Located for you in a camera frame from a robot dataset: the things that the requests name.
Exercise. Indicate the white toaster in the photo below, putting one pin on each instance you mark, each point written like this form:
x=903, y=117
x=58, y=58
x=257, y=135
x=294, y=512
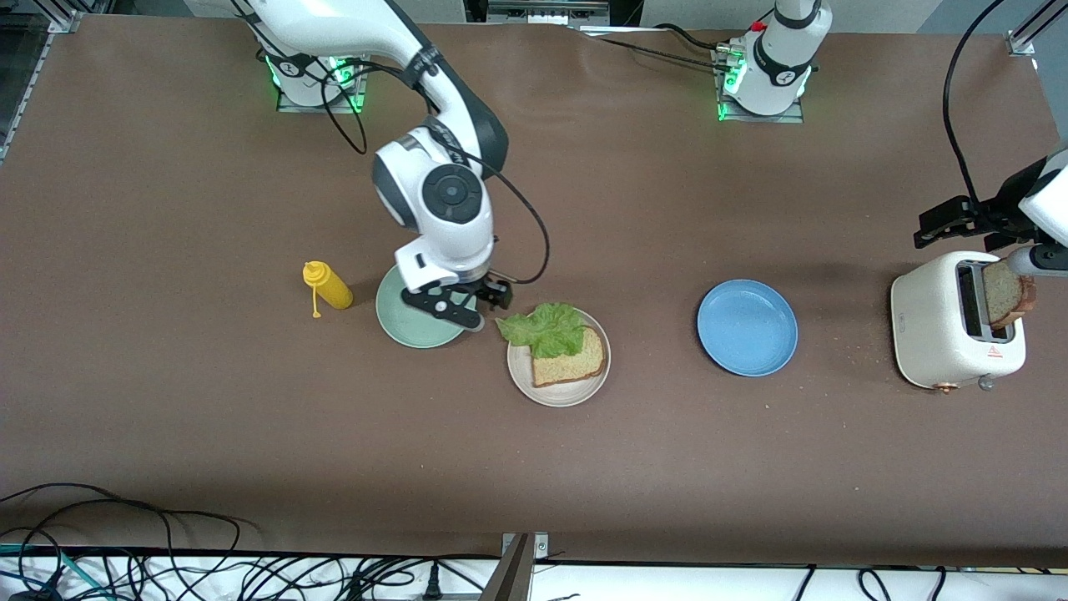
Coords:
x=926, y=325

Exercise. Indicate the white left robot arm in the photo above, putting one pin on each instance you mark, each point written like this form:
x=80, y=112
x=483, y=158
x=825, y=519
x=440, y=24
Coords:
x=780, y=67

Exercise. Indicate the yellow mustard squeeze bottle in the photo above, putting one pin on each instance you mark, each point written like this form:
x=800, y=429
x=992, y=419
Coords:
x=334, y=290

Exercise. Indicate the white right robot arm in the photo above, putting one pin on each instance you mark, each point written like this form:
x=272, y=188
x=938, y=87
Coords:
x=450, y=196

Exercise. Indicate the mint green plate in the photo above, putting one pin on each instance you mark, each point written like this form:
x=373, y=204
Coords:
x=400, y=324

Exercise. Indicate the grey metal table bracket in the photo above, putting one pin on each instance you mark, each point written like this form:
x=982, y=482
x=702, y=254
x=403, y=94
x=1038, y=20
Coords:
x=513, y=576

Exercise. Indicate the brown bread slice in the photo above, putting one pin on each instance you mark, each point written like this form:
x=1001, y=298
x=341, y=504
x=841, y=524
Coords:
x=1001, y=292
x=576, y=365

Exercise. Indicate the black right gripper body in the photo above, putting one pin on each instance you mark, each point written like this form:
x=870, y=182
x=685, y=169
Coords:
x=478, y=285

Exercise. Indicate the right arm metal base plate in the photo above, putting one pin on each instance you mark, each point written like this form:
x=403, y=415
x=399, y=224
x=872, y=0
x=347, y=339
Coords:
x=365, y=50

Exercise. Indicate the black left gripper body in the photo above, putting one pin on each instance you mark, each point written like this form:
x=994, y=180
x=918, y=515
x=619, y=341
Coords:
x=995, y=212

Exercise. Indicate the aluminium frame rail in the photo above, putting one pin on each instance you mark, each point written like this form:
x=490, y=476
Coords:
x=60, y=23
x=1020, y=43

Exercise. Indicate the black power plug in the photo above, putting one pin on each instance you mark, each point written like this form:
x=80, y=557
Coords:
x=432, y=584

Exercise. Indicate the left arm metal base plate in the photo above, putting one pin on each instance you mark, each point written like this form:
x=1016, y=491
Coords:
x=784, y=119

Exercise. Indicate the beige plate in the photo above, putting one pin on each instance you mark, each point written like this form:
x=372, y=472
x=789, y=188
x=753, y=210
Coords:
x=559, y=396

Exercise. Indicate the blue plate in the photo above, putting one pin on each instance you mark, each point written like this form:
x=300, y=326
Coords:
x=747, y=327

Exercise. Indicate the green lettuce leaf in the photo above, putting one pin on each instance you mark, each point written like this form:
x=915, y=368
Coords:
x=546, y=330

